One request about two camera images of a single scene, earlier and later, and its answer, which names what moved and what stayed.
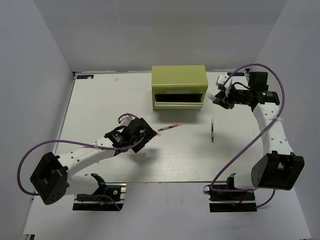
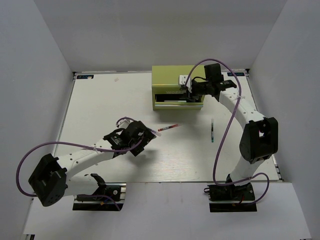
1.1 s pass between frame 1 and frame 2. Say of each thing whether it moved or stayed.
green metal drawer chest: stayed
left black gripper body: stayed
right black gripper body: moved
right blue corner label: stayed
